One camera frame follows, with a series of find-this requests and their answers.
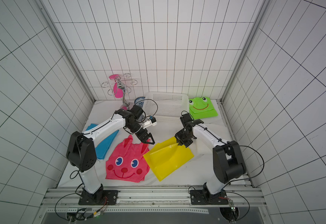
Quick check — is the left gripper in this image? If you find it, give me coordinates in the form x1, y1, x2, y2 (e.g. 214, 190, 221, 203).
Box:
126, 120, 155, 145

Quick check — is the yellow raincoat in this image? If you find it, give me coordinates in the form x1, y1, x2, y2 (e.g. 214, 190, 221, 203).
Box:
143, 137, 194, 181

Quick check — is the pink rabbit raincoat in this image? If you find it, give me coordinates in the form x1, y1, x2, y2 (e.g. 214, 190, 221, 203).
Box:
106, 135, 150, 183

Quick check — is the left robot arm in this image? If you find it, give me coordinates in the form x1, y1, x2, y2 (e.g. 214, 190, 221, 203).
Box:
66, 105, 156, 195

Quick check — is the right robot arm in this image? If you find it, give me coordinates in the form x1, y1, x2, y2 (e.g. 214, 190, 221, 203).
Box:
175, 113, 247, 200

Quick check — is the white plastic basket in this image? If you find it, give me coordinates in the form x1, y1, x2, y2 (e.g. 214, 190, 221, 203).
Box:
143, 92, 189, 123

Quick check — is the green frog raincoat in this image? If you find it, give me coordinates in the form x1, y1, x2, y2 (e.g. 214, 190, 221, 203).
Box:
189, 97, 218, 119

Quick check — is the blue folded raincoat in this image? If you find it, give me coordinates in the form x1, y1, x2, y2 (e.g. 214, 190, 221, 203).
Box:
83, 121, 120, 160

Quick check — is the blue patterned bowl rear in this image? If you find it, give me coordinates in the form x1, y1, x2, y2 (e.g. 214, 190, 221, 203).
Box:
134, 97, 145, 107

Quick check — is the pink cup on stand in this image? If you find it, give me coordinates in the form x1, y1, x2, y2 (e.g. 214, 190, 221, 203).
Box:
109, 74, 124, 99

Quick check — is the silver cup holder stand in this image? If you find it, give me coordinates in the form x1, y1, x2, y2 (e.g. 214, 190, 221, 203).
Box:
101, 73, 138, 110

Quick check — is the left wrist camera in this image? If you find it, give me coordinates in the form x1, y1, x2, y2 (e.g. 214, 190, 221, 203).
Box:
142, 116, 157, 128

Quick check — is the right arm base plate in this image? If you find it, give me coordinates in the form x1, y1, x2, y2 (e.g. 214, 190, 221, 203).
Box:
189, 189, 229, 205

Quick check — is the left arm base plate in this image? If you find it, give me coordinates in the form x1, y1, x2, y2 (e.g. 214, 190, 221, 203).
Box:
79, 189, 119, 206

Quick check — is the right base cable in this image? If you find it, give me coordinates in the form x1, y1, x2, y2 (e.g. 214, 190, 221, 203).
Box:
230, 145, 265, 185

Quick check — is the base cable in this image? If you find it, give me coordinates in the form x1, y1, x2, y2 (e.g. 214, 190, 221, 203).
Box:
54, 183, 109, 222
230, 145, 265, 185

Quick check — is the aluminium mounting rail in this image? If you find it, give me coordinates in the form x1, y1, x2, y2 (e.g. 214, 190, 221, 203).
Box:
39, 185, 267, 217

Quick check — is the left base cable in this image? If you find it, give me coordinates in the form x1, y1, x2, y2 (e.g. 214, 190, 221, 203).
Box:
54, 183, 109, 222

